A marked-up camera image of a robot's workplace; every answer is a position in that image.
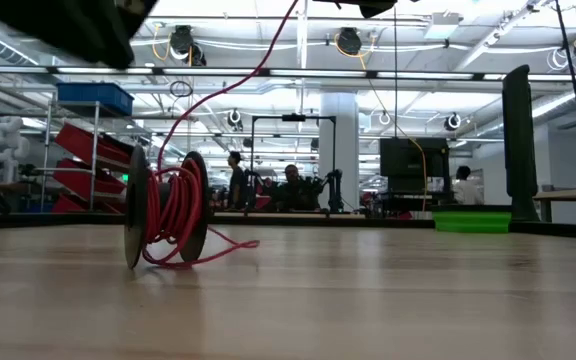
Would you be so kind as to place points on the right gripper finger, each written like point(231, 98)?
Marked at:
point(377, 7)

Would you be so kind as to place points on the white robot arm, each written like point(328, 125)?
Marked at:
point(5, 145)

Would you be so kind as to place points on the black background robot arm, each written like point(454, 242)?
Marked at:
point(335, 187)

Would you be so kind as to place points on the thin black vertical pole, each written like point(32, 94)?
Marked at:
point(395, 75)

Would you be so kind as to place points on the blue plastic bin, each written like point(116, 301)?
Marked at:
point(95, 97)

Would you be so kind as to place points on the long ceiling light bar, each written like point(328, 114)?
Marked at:
point(318, 73)

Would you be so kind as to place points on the metal shelf rack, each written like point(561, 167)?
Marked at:
point(94, 135)

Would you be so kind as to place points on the red shelf bin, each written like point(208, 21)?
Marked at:
point(80, 142)
point(68, 205)
point(78, 180)

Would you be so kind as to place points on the white building column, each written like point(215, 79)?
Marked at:
point(340, 150)

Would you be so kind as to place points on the black monitor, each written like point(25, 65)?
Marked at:
point(408, 160)

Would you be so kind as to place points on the person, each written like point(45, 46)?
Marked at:
point(466, 190)
point(238, 185)
point(295, 192)

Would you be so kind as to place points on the green collapsible container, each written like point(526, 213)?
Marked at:
point(468, 222)

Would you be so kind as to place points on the wooden side table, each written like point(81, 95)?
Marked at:
point(568, 194)

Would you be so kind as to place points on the black gantry frame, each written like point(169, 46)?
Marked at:
point(293, 118)

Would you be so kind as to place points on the black table edge rail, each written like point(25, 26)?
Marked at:
point(68, 220)

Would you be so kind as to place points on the black upright frame post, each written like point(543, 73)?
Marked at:
point(520, 150)

